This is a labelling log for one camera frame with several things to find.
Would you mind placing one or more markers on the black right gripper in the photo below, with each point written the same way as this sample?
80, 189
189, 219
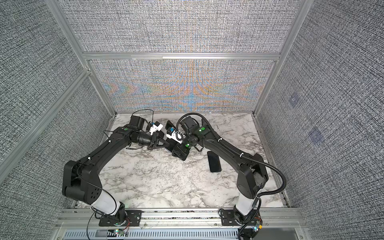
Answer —
178, 153

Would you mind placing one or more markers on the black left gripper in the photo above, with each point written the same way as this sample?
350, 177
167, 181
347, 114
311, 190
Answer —
154, 145

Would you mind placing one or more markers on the large black phone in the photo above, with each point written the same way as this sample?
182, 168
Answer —
214, 162

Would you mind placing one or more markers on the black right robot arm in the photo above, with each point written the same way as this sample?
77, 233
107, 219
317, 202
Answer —
252, 174

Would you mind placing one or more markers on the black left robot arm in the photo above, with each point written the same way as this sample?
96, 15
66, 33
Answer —
81, 181

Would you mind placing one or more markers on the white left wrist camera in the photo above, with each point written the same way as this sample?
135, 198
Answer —
154, 127

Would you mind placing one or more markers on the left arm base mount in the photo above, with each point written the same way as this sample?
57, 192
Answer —
130, 217

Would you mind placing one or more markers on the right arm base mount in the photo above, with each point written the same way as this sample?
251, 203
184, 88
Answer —
233, 218

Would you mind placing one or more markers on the aluminium front rail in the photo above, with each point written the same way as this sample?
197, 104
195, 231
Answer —
181, 224

